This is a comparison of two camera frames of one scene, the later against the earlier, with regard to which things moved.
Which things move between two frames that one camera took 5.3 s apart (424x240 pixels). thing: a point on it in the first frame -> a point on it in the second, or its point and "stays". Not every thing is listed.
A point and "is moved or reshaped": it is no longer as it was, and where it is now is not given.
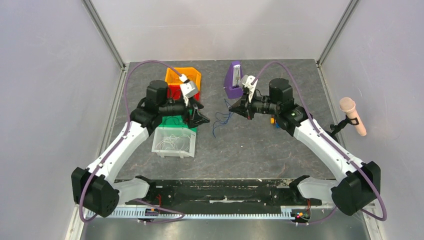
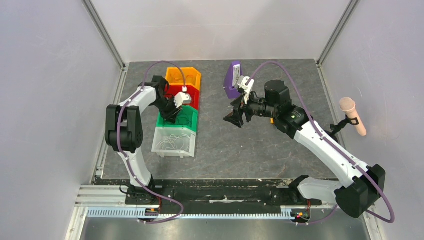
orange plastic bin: [192, 74] stays
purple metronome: [234, 80] stays
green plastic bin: [175, 121] stays
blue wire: [223, 123] is moved or reshaped
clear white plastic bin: [174, 141] stays
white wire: [175, 142] stays
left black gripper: [196, 118] -> [168, 116]
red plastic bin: [175, 92] stays
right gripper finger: [239, 108] -> [234, 117]
